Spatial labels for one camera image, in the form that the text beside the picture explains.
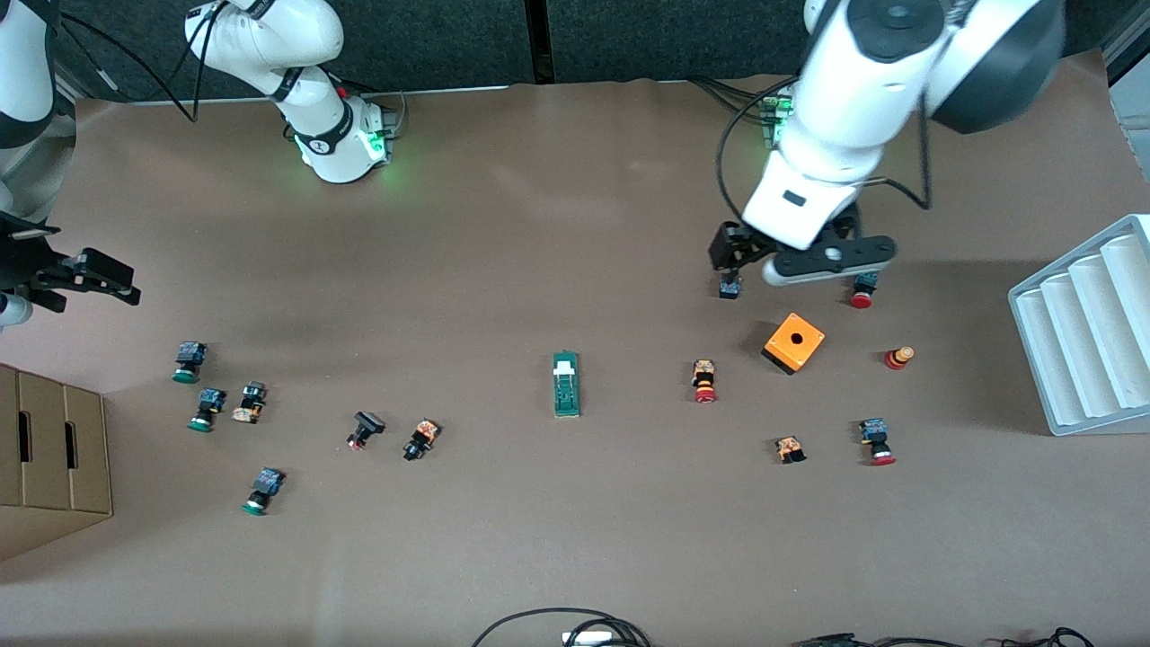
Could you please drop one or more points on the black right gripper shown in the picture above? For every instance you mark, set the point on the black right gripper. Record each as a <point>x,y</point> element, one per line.
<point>25,266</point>

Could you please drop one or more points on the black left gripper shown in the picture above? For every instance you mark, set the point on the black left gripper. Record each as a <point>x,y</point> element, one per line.
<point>729,247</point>

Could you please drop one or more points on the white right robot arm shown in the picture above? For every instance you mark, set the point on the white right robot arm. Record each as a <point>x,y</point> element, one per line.
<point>305,36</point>

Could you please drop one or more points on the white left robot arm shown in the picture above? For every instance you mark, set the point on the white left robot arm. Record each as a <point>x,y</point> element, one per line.
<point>862,90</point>

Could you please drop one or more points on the red push button black block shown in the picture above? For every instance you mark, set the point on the red push button black block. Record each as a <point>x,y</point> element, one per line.
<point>729,288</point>

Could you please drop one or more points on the green push button blue block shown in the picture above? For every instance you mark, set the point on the green push button blue block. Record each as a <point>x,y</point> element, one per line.
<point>207,409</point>
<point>188,361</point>
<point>261,491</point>

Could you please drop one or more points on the red mushroom button orange block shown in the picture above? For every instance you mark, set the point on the red mushroom button orange block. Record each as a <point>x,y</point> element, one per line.
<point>703,380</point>

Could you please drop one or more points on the red mushroom button blue block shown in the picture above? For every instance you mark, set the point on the red mushroom button blue block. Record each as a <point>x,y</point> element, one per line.
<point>876,441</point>
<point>862,298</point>

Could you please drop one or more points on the red yellow button cap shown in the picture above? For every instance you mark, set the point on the red yellow button cap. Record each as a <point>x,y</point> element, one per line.
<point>897,358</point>

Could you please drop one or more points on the small orange contact block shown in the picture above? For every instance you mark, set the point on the small orange contact block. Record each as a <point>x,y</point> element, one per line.
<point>790,448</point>

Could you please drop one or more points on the brown cardboard box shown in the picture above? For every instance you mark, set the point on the brown cardboard box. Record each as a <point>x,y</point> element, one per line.
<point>45,485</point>

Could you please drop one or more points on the black square red button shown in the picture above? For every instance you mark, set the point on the black square red button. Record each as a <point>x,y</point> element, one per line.
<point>365,429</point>

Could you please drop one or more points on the brown paper table cover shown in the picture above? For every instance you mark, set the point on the brown paper table cover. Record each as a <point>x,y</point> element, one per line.
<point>539,521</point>

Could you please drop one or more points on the black button orange block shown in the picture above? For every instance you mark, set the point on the black button orange block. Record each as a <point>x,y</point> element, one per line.
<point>420,438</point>

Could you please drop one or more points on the grey ridged tray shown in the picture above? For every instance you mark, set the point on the grey ridged tray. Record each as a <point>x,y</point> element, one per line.
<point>1078,341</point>

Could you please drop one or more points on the usb hub box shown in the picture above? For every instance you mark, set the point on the usb hub box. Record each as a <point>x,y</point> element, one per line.
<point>588,639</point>

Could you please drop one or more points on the orange button enclosure box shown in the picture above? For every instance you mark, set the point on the orange button enclosure box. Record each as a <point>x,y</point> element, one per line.
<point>782,346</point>

